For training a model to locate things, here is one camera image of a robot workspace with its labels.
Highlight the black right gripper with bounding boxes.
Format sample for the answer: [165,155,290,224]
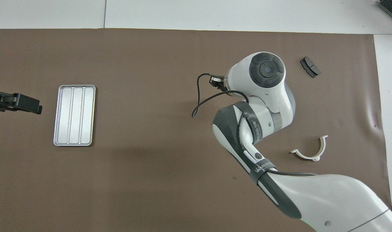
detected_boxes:
[209,75,228,91]

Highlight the silver metal ribbed tray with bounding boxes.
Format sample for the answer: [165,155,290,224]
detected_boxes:
[53,85,96,147]

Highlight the short dark grey brake pad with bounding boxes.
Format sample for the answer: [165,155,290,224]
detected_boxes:
[300,56,321,78]

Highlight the brown paper table mat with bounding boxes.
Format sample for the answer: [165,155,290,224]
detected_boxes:
[0,28,392,232]

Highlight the white curved plastic bracket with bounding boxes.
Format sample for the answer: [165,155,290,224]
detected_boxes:
[290,135,329,162]

